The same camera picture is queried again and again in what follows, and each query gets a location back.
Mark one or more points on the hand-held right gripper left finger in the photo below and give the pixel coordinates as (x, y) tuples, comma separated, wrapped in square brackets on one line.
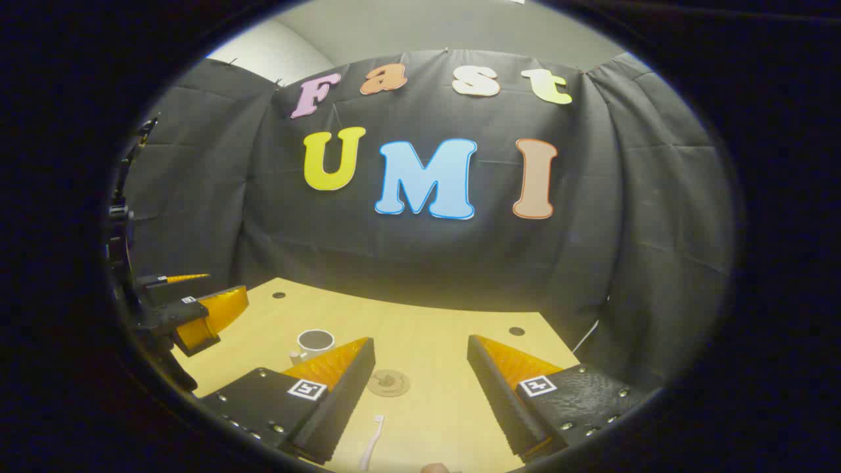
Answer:
[(341, 394)]

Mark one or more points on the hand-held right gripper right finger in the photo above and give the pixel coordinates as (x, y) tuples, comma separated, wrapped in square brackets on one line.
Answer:
[(500, 394)]

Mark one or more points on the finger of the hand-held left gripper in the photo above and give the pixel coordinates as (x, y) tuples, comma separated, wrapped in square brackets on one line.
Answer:
[(161, 280), (197, 315)]

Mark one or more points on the round wooden coaster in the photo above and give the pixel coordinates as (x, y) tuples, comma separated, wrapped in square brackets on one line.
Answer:
[(389, 383)]

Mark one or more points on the pink toothbrush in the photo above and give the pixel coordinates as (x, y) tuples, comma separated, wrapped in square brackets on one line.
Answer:
[(373, 440)]

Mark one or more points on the light wooden desktop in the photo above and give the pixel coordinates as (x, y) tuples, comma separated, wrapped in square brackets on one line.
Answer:
[(427, 341)]

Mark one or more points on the black backdrop cloth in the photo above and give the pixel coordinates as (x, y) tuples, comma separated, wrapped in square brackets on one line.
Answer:
[(427, 256)]

